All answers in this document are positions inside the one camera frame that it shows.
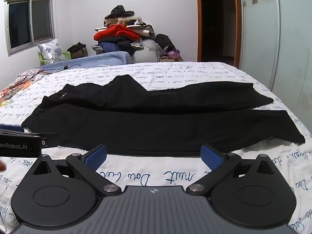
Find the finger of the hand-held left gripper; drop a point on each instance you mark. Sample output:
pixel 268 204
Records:
pixel 29 133

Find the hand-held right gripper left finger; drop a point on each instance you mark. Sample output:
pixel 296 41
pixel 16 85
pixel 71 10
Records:
pixel 96 157

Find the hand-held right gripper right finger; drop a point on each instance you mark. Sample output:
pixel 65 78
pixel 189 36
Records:
pixel 210 157

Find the black pants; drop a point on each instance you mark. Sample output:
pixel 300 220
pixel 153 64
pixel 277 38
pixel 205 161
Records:
pixel 146 126

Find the person's left hand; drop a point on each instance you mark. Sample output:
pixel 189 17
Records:
pixel 2 167

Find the colourful floral blanket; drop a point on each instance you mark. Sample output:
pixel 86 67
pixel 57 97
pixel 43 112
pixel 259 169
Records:
pixel 17 85

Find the floral satin pillow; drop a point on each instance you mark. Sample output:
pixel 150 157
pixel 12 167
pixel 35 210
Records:
pixel 51 51

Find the green plastic chair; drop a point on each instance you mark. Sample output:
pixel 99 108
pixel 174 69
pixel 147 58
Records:
pixel 66 55

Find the white script-printed quilt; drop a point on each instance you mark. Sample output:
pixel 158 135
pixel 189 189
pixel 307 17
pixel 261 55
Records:
pixel 170 74

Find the brown bag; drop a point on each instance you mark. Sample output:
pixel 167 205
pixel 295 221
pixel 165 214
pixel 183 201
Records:
pixel 77 50

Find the blue dotted bedding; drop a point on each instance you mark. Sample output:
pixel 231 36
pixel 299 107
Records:
pixel 97 59

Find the sliding glass window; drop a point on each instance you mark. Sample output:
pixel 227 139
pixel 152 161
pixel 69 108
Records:
pixel 22 24

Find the purple cloth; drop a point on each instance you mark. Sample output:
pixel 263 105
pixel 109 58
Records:
pixel 173 53

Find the clear plastic bag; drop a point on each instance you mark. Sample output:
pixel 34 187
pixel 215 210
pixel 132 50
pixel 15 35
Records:
pixel 151 48

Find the black bag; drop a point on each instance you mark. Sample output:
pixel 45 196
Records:
pixel 164 41

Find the red fuzzy garment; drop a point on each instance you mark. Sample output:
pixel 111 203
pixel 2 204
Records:
pixel 114 33

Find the flower-printed wardrobe door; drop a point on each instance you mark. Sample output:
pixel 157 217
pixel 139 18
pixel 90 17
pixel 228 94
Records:
pixel 280 41

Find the pile of mixed clothes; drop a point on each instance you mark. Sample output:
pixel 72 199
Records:
pixel 126 17

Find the wooden door frame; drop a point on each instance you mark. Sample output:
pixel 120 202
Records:
pixel 198 17

